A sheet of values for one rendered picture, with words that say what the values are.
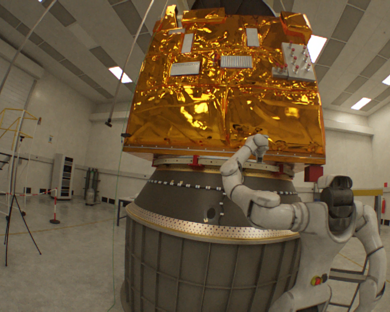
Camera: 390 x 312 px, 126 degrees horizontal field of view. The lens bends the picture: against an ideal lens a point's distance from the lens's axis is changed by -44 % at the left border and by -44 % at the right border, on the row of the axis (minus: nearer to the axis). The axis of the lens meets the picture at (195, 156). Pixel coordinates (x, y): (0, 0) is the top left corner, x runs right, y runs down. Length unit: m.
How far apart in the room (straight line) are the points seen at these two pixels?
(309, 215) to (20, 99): 8.22
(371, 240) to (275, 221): 0.43
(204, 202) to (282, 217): 0.84
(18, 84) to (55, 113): 2.38
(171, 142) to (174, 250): 0.92
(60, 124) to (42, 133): 1.11
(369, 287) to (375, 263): 0.09
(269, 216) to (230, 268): 0.82
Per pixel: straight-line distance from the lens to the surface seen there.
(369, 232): 0.80
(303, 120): 1.66
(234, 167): 0.76
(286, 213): 0.56
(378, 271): 0.79
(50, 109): 8.82
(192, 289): 1.42
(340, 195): 0.61
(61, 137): 9.17
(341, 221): 0.61
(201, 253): 1.26
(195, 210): 1.29
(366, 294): 0.81
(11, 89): 7.99
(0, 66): 8.03
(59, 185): 8.25
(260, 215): 0.56
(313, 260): 0.67
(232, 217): 1.26
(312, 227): 0.59
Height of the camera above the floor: 1.50
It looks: 9 degrees up
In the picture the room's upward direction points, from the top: 6 degrees clockwise
